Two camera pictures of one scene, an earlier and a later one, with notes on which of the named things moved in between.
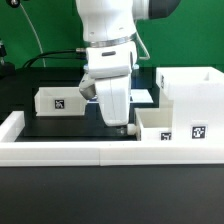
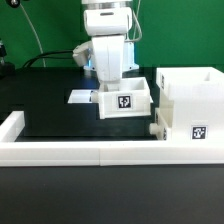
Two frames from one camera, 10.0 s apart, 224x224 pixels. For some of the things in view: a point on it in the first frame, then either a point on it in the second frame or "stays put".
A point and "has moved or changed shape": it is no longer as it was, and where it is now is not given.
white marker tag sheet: x=141 y=96 → x=85 y=96
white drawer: x=59 y=102 → x=127 y=98
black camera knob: x=14 y=3 stays put
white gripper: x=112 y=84 → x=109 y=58
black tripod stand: x=7 y=70 stays put
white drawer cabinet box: x=197 y=95 stays put
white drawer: x=155 y=123 has moved or changed shape
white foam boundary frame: x=15 y=153 stays put
